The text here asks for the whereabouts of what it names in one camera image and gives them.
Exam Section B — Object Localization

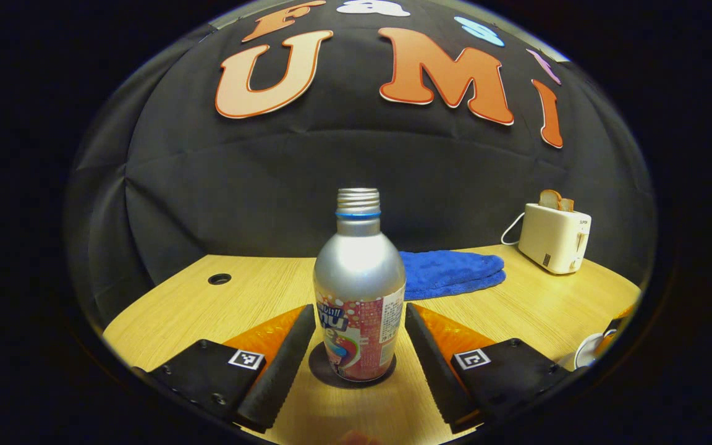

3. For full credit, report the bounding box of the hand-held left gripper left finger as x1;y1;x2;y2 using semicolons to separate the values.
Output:
143;303;317;434

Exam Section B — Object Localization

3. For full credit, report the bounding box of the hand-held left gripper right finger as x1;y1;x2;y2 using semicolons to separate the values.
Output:
404;303;574;435

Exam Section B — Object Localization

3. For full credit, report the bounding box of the dark round coaster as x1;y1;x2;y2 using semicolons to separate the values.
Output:
308;342;397;389

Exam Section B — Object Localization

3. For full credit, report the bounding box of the white teacup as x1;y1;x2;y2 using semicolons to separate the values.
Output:
559;333;607;371

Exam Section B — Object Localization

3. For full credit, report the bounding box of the silver water bottle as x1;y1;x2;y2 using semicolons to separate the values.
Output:
313;188;407;382

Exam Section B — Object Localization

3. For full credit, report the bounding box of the blue towel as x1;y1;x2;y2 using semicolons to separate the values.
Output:
398;250;506;302

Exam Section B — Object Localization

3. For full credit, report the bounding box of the white toaster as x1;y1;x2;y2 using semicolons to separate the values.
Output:
518;203;592;275

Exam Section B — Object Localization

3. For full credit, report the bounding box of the white toaster cable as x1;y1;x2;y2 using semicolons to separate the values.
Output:
501;213;527;247

